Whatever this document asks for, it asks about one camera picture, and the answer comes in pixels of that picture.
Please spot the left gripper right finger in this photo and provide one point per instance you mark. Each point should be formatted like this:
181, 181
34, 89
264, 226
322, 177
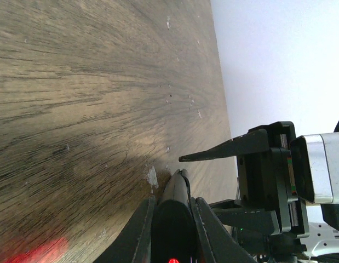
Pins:
215, 244

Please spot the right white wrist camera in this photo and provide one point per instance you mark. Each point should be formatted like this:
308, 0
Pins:
315, 162

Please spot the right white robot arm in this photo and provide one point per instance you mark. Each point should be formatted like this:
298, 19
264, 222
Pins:
322, 244

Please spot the black remote control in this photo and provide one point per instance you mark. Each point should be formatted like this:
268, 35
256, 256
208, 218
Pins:
173, 230

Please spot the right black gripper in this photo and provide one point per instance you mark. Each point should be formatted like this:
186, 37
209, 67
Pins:
266, 181

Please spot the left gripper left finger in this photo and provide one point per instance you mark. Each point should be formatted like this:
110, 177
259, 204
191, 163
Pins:
133, 244

